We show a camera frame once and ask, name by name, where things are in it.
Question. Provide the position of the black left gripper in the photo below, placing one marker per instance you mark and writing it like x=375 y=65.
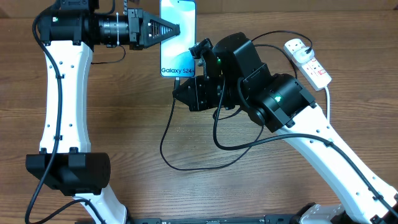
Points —
x=145 y=19

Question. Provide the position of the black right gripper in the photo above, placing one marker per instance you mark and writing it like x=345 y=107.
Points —
x=201 y=102

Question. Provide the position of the blue Samsung Galaxy smartphone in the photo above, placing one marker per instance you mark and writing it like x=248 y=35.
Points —
x=175 y=57

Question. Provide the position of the white power strip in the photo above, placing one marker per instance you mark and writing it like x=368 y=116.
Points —
x=313 y=71

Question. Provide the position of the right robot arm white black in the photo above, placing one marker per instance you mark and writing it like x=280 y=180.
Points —
x=234 y=75

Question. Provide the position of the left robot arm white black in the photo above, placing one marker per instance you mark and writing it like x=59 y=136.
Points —
x=67 y=32

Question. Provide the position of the white USB charger plug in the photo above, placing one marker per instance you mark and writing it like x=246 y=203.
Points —
x=303 y=55

